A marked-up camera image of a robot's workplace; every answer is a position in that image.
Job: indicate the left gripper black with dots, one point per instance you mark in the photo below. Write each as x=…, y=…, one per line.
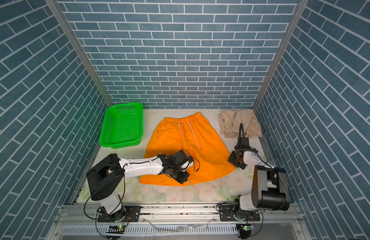
x=184, y=179

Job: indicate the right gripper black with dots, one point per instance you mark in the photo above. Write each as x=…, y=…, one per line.
x=231, y=158

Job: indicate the beige shorts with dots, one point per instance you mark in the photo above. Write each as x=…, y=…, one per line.
x=230, y=120

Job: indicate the green plastic basket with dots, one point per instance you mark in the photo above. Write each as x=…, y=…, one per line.
x=122, y=126

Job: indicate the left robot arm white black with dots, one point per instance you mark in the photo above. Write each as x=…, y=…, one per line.
x=105, y=176

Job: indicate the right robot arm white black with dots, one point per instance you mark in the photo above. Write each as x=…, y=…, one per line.
x=269, y=187

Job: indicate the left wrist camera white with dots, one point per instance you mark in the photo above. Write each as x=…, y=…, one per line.
x=183, y=160

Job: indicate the orange shorts white drawstring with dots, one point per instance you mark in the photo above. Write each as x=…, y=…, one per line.
x=193, y=133

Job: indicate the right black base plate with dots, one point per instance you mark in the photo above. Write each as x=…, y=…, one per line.
x=233, y=213

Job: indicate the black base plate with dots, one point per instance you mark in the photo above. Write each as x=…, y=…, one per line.
x=127, y=214
x=233, y=213

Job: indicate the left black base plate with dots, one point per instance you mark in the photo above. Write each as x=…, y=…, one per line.
x=127, y=214

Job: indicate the aluminium front rail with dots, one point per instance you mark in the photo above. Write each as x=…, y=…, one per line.
x=179, y=221

